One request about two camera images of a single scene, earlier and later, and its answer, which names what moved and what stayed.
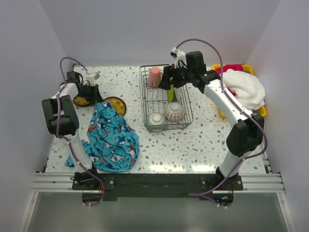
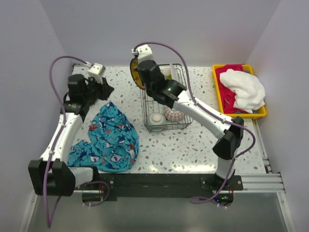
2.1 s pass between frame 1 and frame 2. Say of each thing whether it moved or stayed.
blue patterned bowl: stayed
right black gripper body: moved
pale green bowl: stayed
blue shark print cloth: stayed
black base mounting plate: stayed
